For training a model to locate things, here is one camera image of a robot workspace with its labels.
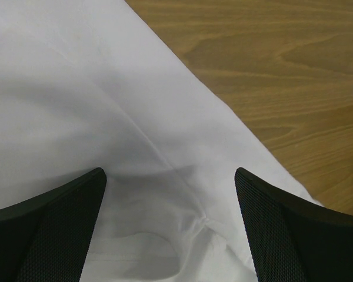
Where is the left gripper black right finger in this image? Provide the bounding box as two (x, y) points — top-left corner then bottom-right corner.
(235, 167), (353, 282)

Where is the white t shirt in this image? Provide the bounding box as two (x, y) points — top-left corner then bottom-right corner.
(0, 1), (312, 281)

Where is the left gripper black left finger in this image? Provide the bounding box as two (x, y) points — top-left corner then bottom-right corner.
(0, 168), (106, 282)

